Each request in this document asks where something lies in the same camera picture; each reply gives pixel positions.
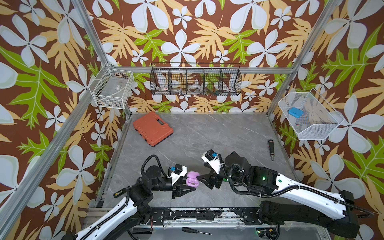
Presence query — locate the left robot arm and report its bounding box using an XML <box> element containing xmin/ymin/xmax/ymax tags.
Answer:
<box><xmin>61</xmin><ymin>155</ymin><xmax>198</xmax><ymax>240</ymax></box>

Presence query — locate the black handled screwdriver on table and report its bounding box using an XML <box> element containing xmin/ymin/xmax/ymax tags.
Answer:
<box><xmin>268</xmin><ymin>139</ymin><xmax>275</xmax><ymax>161</ymax></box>

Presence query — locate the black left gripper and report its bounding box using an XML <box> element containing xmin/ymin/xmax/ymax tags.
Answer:
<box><xmin>149</xmin><ymin>173</ymin><xmax>196</xmax><ymax>199</ymax></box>

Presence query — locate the blue small box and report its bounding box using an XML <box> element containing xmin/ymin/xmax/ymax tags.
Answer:
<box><xmin>288</xmin><ymin>108</ymin><xmax>304</xmax><ymax>119</ymax></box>

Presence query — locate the aluminium frame post right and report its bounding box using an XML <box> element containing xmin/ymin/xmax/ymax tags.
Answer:
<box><xmin>267</xmin><ymin>0</ymin><xmax>339</xmax><ymax>116</ymax></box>

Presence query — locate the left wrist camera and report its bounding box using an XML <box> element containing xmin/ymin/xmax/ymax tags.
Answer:
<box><xmin>168</xmin><ymin>164</ymin><xmax>187</xmax><ymax>186</ymax></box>

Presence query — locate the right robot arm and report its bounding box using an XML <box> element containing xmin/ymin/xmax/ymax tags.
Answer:
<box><xmin>198</xmin><ymin>150</ymin><xmax>374</xmax><ymax>238</ymax></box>

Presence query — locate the red plastic tool case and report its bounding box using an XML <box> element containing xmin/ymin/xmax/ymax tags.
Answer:
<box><xmin>133</xmin><ymin>112</ymin><xmax>174</xmax><ymax>147</ymax></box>

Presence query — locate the purple earbud charging case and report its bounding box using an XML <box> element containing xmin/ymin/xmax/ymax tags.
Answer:
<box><xmin>186</xmin><ymin>172</ymin><xmax>200</xmax><ymax>188</ymax></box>

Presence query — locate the black screwdriver on front rail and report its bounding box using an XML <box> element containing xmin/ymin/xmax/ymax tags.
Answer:
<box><xmin>182</xmin><ymin>227</ymin><xmax>212</xmax><ymax>236</ymax></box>

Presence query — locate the aluminium frame post left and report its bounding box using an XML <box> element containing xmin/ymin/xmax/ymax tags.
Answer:
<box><xmin>71</xmin><ymin>1</ymin><xmax>132</xmax><ymax>118</ymax></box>

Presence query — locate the aluminium frame post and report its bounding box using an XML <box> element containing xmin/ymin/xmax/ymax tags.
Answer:
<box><xmin>267</xmin><ymin>0</ymin><xmax>339</xmax><ymax>116</ymax></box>
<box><xmin>71</xmin><ymin>1</ymin><xmax>132</xmax><ymax>118</ymax></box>

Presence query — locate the white mesh basket right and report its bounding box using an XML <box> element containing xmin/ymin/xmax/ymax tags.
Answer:
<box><xmin>278</xmin><ymin>89</ymin><xmax>345</xmax><ymax>141</ymax></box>

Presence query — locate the black wire basket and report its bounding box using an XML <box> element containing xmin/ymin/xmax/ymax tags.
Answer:
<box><xmin>150</xmin><ymin>62</ymin><xmax>242</xmax><ymax>96</ymax></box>

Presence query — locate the white wire basket left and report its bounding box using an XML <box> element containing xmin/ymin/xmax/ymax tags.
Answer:
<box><xmin>89</xmin><ymin>68</ymin><xmax>135</xmax><ymax>110</ymax></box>

